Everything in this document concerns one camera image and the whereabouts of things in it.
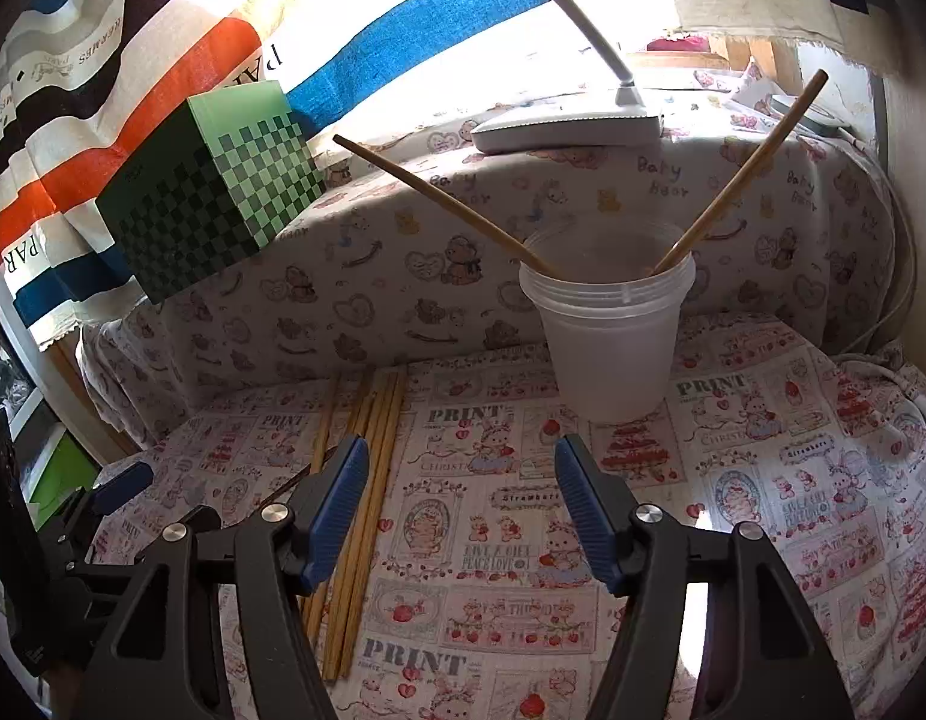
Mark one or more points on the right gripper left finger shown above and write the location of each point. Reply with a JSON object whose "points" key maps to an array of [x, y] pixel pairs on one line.
{"points": [[272, 558]]}

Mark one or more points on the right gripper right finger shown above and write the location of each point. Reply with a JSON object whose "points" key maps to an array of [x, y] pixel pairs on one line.
{"points": [[764, 655]]}

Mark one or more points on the bamboo chopstick seven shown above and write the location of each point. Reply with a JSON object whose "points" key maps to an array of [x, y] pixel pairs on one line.
{"points": [[367, 544]]}

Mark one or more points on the bamboo chopstick two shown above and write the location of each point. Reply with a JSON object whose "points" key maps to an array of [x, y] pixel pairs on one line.
{"points": [[320, 443]]}

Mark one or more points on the bamboo chopstick five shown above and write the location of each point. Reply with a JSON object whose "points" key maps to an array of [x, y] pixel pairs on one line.
{"points": [[337, 623]]}

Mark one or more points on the bamboo chopstick four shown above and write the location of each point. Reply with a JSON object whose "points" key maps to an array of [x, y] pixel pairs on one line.
{"points": [[314, 607]]}

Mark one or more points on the bamboo chopstick eight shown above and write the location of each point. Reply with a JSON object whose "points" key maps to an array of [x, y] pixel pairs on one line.
{"points": [[745, 174]]}

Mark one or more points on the bamboo chopstick one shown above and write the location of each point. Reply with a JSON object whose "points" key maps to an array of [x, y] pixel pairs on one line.
{"points": [[452, 206]]}

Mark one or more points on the bamboo chopstick three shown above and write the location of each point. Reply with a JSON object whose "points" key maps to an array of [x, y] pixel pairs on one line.
{"points": [[332, 594]]}

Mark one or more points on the green storage bin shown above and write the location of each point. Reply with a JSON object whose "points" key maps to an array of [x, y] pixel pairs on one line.
{"points": [[69, 468]]}

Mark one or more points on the white storage shelf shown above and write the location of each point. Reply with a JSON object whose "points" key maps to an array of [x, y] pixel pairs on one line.
{"points": [[34, 428]]}

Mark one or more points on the rose gold fork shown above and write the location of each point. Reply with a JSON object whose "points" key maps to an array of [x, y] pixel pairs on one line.
{"points": [[283, 494]]}

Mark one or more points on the translucent plastic cup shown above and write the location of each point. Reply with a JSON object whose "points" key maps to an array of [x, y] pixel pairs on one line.
{"points": [[610, 321]]}

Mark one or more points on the green checkered box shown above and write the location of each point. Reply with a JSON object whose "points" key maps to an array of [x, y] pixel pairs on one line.
{"points": [[211, 186]]}

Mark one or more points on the white round charger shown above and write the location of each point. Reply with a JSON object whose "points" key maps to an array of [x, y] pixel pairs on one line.
{"points": [[816, 119]]}

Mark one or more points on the white desk lamp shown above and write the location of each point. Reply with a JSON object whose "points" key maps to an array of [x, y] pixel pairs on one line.
{"points": [[585, 120]]}

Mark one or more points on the striped window curtain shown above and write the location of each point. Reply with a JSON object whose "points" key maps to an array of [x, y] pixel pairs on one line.
{"points": [[82, 82]]}

